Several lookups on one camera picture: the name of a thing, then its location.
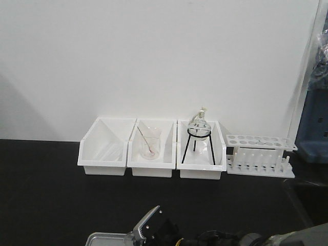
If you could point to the right white storage bin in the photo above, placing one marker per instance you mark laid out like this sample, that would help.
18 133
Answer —
199 164

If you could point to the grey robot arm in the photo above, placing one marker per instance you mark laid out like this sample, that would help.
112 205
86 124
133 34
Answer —
310 236

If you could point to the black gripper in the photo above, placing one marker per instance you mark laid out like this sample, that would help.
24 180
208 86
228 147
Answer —
169 234

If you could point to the white storage bin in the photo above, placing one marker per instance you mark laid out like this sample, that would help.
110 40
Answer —
166 162
199 164
104 148

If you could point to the round glass flask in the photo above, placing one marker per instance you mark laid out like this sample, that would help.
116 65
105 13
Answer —
198 127

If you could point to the white test tube rack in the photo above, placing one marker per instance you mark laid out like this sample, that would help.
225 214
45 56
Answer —
259 156

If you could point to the glass beaker in bin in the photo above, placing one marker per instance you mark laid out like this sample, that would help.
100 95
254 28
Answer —
152 136

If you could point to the black lab sink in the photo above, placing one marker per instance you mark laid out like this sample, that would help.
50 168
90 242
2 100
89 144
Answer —
309 198

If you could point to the silver metal tray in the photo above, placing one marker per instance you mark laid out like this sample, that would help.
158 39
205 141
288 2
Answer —
108 239

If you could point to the middle white storage bin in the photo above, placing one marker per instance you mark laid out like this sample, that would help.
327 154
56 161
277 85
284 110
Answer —
166 162

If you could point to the black tripod stand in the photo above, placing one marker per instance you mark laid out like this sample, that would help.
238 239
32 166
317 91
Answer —
194 143

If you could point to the left white storage bin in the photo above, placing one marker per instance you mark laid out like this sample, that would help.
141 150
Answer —
104 148

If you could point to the glass stirring rod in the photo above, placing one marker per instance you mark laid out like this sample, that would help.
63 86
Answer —
150 150

